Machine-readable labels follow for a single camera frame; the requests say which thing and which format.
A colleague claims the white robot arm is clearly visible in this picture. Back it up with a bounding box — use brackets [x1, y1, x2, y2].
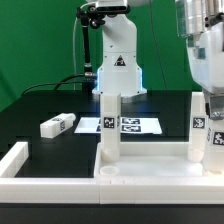
[86, 0, 224, 120]

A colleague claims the white U-shaped obstacle fence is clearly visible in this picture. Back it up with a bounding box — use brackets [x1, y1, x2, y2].
[0, 142, 224, 204]

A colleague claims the fiducial marker sheet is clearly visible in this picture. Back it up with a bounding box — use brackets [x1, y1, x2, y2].
[75, 117, 162, 134]

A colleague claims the black camera stand pole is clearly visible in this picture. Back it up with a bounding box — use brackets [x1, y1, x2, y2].
[76, 5, 105, 93]

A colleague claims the black cable on table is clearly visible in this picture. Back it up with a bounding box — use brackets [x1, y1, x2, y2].
[21, 73, 88, 98]

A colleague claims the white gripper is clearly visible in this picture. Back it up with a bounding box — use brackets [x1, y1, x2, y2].
[187, 26, 224, 120]

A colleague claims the white square desk top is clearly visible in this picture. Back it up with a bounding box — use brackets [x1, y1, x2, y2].
[94, 142, 203, 177]

